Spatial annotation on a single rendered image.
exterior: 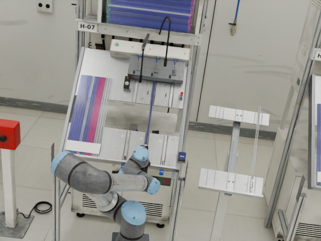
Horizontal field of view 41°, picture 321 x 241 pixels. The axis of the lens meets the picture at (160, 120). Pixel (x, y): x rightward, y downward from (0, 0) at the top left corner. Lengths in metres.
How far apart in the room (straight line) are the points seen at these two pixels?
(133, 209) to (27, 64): 2.82
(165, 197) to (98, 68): 0.98
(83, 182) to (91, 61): 1.20
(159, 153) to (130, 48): 0.67
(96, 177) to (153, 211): 1.38
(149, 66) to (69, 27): 1.82
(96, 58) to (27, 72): 1.93
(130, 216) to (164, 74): 0.98
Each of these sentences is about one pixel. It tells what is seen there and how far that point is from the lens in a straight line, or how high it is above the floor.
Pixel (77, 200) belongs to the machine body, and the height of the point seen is 0.17.
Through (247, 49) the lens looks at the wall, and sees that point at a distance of 4.28.
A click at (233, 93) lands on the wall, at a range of 4.42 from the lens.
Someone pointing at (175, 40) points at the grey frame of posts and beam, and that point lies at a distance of 2.69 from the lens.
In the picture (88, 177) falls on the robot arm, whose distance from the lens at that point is 1.73.
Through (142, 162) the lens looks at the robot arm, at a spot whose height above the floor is 0.93.
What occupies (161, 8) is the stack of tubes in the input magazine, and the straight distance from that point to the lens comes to 2.62.
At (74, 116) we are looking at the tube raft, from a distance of 2.62.
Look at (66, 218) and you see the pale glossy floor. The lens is 3.23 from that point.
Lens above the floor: 2.04
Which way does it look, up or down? 26 degrees down
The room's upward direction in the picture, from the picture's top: 7 degrees clockwise
